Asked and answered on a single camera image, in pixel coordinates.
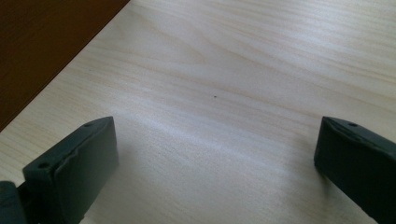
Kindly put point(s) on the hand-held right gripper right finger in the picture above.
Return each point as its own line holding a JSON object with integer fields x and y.
{"x": 358, "y": 161}

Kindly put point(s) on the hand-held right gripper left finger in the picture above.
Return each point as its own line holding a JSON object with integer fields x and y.
{"x": 77, "y": 174}

